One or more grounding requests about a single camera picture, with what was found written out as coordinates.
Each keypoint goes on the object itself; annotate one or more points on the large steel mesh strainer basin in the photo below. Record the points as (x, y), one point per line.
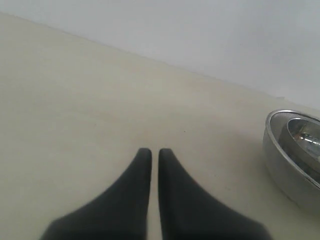
(297, 175)

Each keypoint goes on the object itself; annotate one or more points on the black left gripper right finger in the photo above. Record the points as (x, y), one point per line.
(188, 212)

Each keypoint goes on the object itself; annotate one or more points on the small stainless steel bowl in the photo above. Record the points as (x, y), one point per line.
(306, 135)

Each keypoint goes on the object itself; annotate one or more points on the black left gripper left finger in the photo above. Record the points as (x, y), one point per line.
(119, 213)

